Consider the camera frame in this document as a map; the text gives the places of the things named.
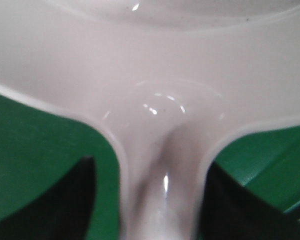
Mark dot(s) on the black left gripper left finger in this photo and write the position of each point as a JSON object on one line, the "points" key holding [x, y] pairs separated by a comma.
{"points": [[63, 212]]}

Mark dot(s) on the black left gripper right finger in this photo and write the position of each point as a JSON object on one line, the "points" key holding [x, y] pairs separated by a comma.
{"points": [[231, 212]]}

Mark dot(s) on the pink plastic dustpan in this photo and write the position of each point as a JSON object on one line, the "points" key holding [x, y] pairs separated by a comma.
{"points": [[169, 83]]}

